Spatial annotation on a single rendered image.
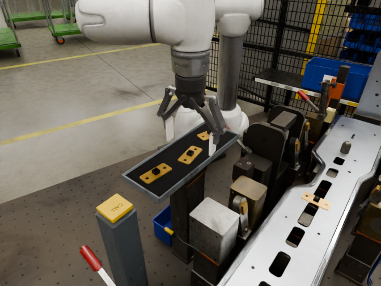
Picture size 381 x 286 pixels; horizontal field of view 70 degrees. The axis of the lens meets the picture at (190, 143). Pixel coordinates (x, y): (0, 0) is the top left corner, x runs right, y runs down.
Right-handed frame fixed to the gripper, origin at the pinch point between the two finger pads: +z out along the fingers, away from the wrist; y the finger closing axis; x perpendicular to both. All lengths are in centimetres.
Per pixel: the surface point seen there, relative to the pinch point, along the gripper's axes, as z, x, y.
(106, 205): 4.3, -26.3, -7.2
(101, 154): 120, 92, -157
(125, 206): 4.3, -24.4, -3.2
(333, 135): 20, 62, 36
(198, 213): 9.3, -14.0, 10.4
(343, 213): 21, 17, 44
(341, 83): 8, 94, 33
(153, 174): 4.0, -12.4, -3.9
